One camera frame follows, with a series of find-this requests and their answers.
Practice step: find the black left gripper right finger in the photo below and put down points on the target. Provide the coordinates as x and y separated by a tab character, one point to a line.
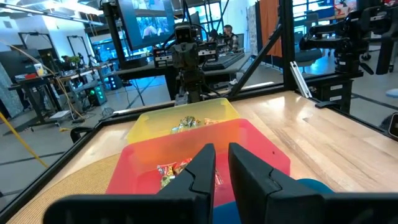
264	193

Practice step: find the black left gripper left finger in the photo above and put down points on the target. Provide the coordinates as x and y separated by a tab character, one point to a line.
186	193

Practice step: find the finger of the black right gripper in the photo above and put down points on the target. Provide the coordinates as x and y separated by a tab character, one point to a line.
192	55
179	56

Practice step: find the red wrapper granola bar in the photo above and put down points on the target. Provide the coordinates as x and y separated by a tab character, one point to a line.
183	163
218	179
166	174

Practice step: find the orange wrapper granola bar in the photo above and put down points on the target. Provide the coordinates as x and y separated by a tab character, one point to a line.
186	123
211	121

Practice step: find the black robot arm on pedestal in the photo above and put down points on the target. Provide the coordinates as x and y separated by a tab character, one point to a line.
351	31

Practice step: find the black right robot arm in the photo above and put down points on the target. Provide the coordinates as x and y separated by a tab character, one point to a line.
191	84

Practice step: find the grey desk with keyboard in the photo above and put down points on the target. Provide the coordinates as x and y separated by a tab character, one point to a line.
149	72

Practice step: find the black computer monitor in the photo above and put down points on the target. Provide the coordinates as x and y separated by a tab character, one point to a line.
146	25

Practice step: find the person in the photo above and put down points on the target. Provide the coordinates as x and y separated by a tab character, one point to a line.
231	39

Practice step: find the blue plastic bin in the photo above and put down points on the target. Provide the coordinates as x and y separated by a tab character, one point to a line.
314	186

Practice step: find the red plastic bin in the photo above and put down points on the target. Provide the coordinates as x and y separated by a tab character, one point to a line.
155	149

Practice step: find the yellow plastic bin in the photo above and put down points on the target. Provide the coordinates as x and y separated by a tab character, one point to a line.
155	121

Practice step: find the green lit computer tower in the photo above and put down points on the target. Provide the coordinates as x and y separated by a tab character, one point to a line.
98	95

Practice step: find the orange curtain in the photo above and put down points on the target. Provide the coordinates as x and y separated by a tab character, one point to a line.
269	28

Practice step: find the small desk plant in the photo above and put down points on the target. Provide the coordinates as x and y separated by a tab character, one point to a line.
74	59

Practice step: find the round woven yellow placemat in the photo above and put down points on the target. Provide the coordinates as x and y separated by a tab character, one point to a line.
77	183

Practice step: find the silver aluminium strip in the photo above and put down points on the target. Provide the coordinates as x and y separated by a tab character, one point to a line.
300	77

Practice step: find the grey office chair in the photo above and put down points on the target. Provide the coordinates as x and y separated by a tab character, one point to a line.
308	56

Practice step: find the black workshop desk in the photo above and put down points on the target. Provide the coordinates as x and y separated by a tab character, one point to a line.
34	81

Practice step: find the small black box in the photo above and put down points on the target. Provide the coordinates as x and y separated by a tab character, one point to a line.
394	126

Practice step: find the light blue seat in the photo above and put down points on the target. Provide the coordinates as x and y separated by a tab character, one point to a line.
392	93

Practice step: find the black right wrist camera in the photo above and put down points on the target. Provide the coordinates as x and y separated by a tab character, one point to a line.
185	33

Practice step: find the black aluminium table frame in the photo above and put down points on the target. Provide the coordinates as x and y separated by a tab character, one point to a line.
287	46

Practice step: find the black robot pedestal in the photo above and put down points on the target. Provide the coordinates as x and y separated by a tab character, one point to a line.
335	90

